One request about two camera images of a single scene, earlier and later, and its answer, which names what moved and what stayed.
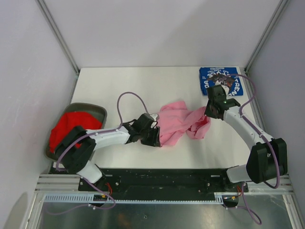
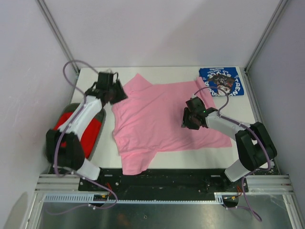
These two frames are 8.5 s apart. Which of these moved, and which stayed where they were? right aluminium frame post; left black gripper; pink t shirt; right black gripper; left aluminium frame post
Moved: right black gripper; pink t shirt; left black gripper
Stayed: left aluminium frame post; right aluminium frame post
